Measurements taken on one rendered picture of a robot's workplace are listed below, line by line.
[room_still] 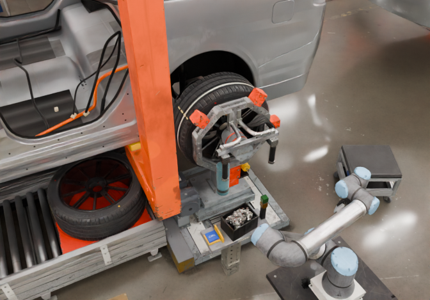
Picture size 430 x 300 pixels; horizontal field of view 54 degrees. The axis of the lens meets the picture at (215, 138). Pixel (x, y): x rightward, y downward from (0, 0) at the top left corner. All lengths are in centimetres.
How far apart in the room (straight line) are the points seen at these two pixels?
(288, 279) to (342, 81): 278
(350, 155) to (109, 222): 192
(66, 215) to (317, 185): 202
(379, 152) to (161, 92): 211
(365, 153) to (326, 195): 46
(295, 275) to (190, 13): 173
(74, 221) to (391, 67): 396
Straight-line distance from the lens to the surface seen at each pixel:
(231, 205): 332
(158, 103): 214
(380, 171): 352
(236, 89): 267
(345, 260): 254
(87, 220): 290
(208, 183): 336
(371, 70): 530
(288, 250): 204
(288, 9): 296
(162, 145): 232
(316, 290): 277
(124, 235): 291
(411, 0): 459
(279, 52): 309
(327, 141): 417
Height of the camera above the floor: 273
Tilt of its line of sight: 42 degrees down
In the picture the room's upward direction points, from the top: straight up
